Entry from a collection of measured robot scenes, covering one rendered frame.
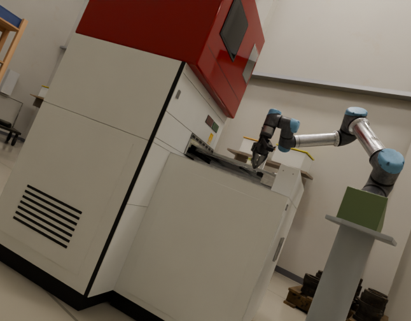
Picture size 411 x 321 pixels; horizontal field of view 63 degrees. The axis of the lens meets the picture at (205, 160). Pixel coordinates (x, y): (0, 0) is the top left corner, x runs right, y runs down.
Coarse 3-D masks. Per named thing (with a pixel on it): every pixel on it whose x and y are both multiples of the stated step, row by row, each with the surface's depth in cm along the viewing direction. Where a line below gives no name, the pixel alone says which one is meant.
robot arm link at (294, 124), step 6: (282, 120) 190; (288, 120) 189; (294, 120) 188; (282, 126) 190; (288, 126) 188; (294, 126) 187; (282, 132) 193; (288, 132) 191; (294, 132) 190; (288, 138) 194
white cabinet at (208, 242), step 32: (160, 192) 168; (192, 192) 163; (224, 192) 158; (256, 192) 154; (160, 224) 165; (192, 224) 160; (224, 224) 155; (256, 224) 151; (288, 224) 208; (128, 256) 167; (160, 256) 161; (192, 256) 157; (224, 256) 153; (256, 256) 149; (128, 288) 163; (160, 288) 158; (192, 288) 154; (224, 288) 150; (256, 288) 156; (160, 320) 159; (192, 320) 151; (224, 320) 147
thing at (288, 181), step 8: (280, 168) 159; (288, 168) 158; (280, 176) 158; (288, 176) 157; (296, 176) 156; (280, 184) 158; (288, 184) 156; (296, 184) 166; (280, 192) 157; (288, 192) 156; (296, 192) 184; (296, 200) 206
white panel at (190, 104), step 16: (176, 80) 155; (192, 80) 166; (176, 96) 157; (192, 96) 172; (208, 96) 190; (160, 112) 154; (176, 112) 163; (192, 112) 179; (208, 112) 198; (160, 128) 154; (176, 128) 168; (192, 128) 186; (208, 128) 207; (160, 144) 159; (176, 144) 174; (208, 144) 216
